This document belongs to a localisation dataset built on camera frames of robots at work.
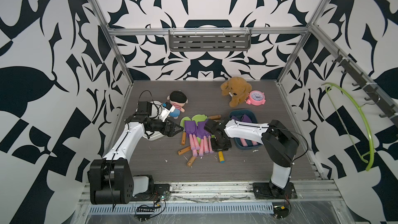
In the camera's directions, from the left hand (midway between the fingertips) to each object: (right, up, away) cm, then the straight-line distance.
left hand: (175, 124), depth 82 cm
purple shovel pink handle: (+41, +1, +17) cm, 45 cm away
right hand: (+22, -14, +6) cm, 27 cm away
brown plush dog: (+35, +20, +12) cm, 42 cm away
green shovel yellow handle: (+24, -16, +2) cm, 29 cm away
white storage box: (-7, +10, -11) cm, 16 cm away
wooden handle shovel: (+4, -14, +1) cm, 15 cm away
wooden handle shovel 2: (+8, -19, -1) cm, 21 cm away
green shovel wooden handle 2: (+13, +1, +17) cm, 22 cm away
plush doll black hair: (-1, +13, +17) cm, 22 cm away
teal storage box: (+37, +4, +16) cm, 40 cm away
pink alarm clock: (+51, +14, +26) cm, 59 cm away
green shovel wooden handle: (+2, -2, +13) cm, 13 cm away
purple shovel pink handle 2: (+7, -4, +12) cm, 15 cm away
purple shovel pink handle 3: (+15, -7, +9) cm, 19 cm away
